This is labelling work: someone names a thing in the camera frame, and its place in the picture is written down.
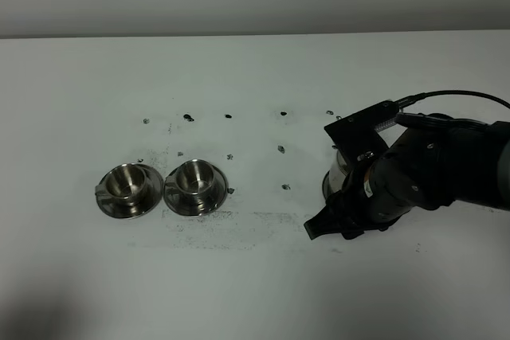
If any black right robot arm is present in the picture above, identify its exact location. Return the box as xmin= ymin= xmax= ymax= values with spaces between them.
xmin=304 ymin=115 xmax=509 ymax=240

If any left stainless steel teacup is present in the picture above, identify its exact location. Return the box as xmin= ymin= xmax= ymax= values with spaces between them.
xmin=95 ymin=163 xmax=148 ymax=205

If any stainless steel saucer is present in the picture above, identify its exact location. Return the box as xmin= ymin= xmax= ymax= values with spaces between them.
xmin=163 ymin=163 xmax=228 ymax=217
xmin=95 ymin=163 xmax=163 ymax=220

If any stainless steel teapot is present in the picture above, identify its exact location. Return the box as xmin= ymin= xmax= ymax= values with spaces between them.
xmin=322 ymin=145 xmax=358 ymax=200

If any right stainless steel saucer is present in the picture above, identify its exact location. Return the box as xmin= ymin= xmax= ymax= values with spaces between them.
xmin=163 ymin=163 xmax=228 ymax=217

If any stainless steel teacup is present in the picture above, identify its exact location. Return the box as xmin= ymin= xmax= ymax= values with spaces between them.
xmin=95 ymin=163 xmax=148 ymax=205
xmin=164 ymin=159 xmax=216 ymax=197

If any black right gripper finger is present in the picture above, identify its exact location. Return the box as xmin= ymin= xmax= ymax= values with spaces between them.
xmin=304 ymin=205 xmax=345 ymax=240

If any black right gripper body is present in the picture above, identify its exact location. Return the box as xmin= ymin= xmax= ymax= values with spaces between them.
xmin=326 ymin=161 xmax=412 ymax=240

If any left stainless steel saucer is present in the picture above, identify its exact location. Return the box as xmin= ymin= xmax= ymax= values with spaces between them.
xmin=95 ymin=163 xmax=163 ymax=220

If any right stainless steel teacup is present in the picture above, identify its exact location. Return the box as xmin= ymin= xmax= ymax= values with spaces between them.
xmin=164 ymin=159 xmax=216 ymax=197

